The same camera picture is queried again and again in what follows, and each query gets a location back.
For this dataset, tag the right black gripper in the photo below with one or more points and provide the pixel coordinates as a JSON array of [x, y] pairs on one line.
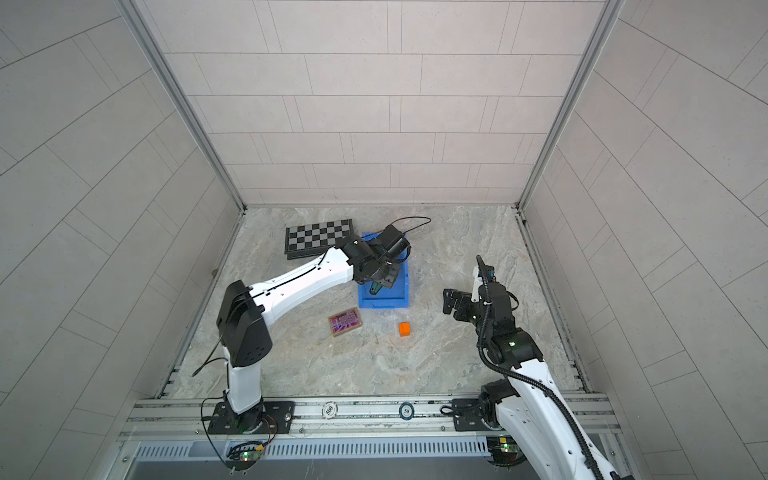
[[464, 302]]

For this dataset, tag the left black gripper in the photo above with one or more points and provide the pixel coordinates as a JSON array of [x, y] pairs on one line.
[[390, 279]]

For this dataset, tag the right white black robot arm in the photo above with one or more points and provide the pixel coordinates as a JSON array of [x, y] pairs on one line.
[[526, 402]]

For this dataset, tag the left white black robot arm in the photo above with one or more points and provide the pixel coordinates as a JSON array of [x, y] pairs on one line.
[[247, 311]]

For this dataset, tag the purple circuit board box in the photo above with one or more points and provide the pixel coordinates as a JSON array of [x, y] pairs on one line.
[[344, 322]]

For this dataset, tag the folded black white chessboard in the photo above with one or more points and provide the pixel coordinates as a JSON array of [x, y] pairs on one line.
[[312, 240]]

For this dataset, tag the right green circuit board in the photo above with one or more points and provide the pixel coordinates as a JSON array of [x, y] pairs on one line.
[[504, 452]]

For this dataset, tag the green circuit board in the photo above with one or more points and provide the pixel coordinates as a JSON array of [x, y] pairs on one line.
[[248, 452], [504, 452]]

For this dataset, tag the white round sticker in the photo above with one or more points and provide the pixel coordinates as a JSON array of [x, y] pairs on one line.
[[330, 410]]

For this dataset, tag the left green circuit board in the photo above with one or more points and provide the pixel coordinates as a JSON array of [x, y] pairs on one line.
[[248, 452]]

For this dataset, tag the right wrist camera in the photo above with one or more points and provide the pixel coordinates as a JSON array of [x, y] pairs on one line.
[[483, 277]]

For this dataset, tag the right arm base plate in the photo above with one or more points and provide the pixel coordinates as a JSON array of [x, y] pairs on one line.
[[468, 416]]

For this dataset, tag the aluminium mounting rail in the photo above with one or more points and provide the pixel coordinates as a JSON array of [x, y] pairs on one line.
[[361, 416]]

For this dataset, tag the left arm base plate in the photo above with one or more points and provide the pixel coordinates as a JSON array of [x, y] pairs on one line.
[[268, 417]]

